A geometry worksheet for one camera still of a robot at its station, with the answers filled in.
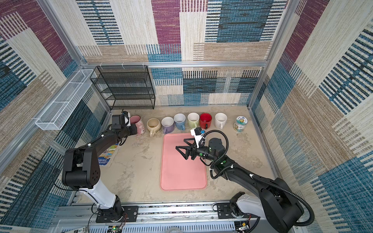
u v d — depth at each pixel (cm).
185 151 67
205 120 106
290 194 39
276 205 41
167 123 106
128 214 73
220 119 103
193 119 104
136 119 97
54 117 70
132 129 87
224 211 73
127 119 79
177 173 88
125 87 111
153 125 104
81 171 48
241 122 100
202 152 67
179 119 105
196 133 67
